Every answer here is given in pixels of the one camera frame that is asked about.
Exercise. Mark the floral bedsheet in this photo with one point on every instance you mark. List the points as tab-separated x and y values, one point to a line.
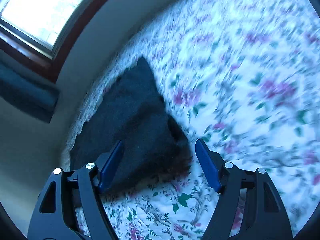
237	55

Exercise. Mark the dark grey sweater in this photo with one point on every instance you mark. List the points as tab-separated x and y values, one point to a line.
130	117

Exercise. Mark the wooden framed window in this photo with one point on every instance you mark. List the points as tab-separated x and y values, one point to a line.
42	10

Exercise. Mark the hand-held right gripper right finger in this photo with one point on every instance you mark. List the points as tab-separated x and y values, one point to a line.
207	165

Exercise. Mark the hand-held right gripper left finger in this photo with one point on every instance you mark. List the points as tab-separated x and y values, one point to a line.
110	167

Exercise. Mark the blue curtain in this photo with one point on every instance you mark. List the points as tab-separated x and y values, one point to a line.
27	95

